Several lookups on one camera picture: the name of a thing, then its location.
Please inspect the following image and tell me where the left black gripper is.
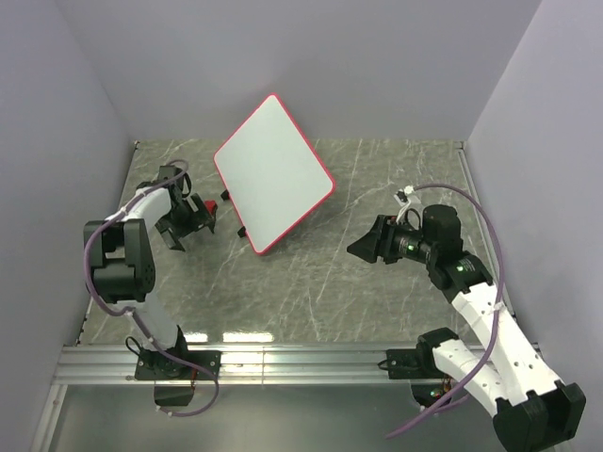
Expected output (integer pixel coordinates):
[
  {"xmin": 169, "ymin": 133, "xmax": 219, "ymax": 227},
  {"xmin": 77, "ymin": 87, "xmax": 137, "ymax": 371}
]
[{"xmin": 156, "ymin": 193, "xmax": 214, "ymax": 250}]

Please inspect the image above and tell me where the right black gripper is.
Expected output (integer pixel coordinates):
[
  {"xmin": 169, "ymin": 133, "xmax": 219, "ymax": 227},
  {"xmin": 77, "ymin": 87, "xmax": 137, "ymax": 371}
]
[{"xmin": 347, "ymin": 214, "xmax": 437, "ymax": 265}]

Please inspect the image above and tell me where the red whiteboard eraser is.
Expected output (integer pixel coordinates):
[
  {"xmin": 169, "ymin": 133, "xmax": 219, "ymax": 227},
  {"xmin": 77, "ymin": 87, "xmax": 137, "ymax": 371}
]
[{"xmin": 204, "ymin": 201, "xmax": 218, "ymax": 216}]

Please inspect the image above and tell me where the red framed whiteboard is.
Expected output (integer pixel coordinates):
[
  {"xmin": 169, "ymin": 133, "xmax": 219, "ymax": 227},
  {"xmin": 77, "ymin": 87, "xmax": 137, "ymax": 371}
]
[{"xmin": 213, "ymin": 93, "xmax": 336, "ymax": 255}]

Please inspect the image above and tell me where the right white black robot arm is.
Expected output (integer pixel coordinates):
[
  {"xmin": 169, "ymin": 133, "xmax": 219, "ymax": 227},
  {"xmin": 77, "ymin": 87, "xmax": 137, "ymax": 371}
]
[{"xmin": 347, "ymin": 204, "xmax": 586, "ymax": 451}]

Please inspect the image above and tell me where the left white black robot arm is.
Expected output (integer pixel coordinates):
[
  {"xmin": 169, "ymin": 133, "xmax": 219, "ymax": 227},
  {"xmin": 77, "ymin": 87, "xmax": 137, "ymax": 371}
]
[{"xmin": 83, "ymin": 159, "xmax": 218, "ymax": 379}]

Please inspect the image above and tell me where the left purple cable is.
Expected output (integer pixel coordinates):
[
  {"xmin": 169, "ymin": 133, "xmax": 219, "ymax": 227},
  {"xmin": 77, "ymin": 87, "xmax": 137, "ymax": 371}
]
[{"xmin": 82, "ymin": 159, "xmax": 221, "ymax": 418}]

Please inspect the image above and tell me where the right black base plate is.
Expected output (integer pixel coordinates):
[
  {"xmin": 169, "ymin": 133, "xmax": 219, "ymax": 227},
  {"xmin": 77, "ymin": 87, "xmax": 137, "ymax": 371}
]
[{"xmin": 377, "ymin": 348, "xmax": 448, "ymax": 379}]

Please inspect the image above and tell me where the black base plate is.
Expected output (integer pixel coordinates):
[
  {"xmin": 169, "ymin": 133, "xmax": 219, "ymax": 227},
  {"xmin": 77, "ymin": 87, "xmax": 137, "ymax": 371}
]
[
  {"xmin": 134, "ymin": 349, "xmax": 221, "ymax": 381},
  {"xmin": 377, "ymin": 348, "xmax": 448, "ymax": 379}
]

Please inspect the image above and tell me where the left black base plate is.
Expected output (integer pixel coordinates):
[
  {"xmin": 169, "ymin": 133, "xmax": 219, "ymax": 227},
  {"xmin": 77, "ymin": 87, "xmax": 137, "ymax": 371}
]
[{"xmin": 134, "ymin": 349, "xmax": 221, "ymax": 381}]

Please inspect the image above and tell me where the aluminium mounting rail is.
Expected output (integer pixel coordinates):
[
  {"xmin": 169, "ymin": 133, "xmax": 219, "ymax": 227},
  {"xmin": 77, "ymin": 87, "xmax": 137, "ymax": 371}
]
[{"xmin": 52, "ymin": 342, "xmax": 416, "ymax": 386}]

